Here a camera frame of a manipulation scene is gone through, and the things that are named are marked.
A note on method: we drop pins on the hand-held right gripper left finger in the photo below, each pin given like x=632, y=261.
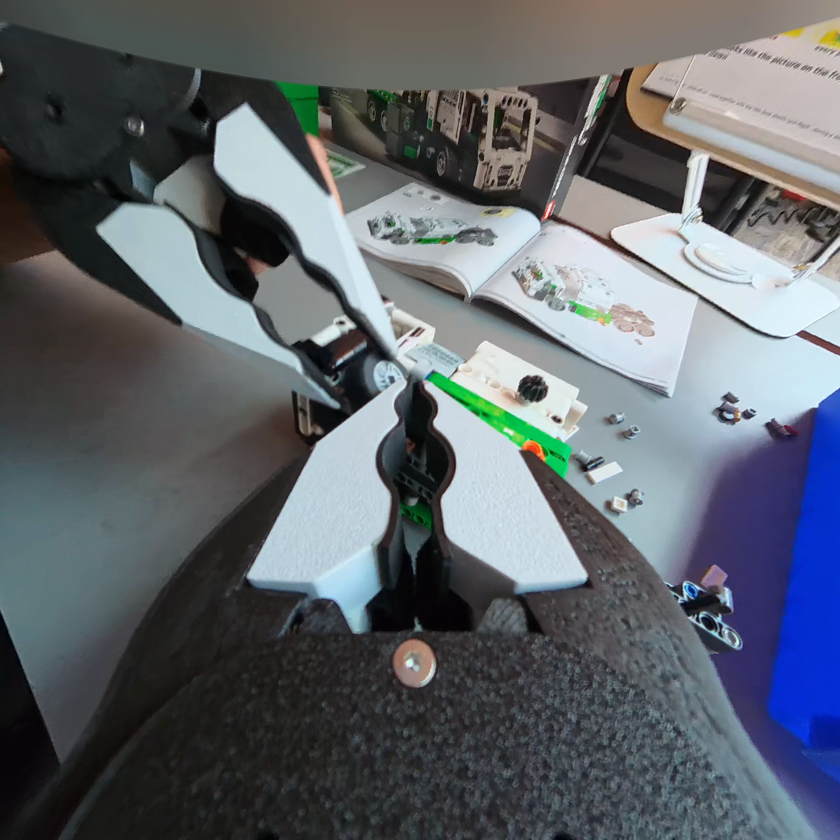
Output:
x=328, y=518

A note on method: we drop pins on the dark red lego pin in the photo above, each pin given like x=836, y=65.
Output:
x=782, y=428

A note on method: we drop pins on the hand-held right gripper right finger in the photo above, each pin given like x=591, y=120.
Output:
x=505, y=518

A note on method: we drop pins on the white document stand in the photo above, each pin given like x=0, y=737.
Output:
x=774, y=295

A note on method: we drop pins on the black lego set box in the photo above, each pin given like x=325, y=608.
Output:
x=459, y=131

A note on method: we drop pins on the green box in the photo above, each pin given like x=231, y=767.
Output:
x=295, y=108

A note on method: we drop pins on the open lego instruction booklet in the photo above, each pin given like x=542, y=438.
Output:
x=590, y=315

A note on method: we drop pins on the wooden clipboard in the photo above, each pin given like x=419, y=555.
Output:
x=642, y=108

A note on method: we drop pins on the person's left hand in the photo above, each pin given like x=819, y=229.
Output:
x=323, y=167

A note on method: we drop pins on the printed instruction sheet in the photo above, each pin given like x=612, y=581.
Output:
x=754, y=92

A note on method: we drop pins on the white green lego truck model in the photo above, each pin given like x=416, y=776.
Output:
x=505, y=387

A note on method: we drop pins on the lilac lego piece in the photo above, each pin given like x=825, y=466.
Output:
x=714, y=577

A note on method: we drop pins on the black lego beam assembly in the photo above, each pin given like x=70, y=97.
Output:
x=712, y=617

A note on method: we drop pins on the white flat lego tile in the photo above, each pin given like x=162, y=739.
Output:
x=604, y=472

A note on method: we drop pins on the black grey lego pin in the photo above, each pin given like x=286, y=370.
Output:
x=590, y=460

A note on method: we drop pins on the blue plastic bin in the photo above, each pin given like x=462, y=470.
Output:
x=814, y=558

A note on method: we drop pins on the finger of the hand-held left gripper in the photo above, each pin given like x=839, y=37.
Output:
x=197, y=282
x=289, y=190

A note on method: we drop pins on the white green printed paper sheet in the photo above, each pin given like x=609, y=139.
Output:
x=344, y=164

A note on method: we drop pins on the black lego wheel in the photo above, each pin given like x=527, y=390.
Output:
x=384, y=375

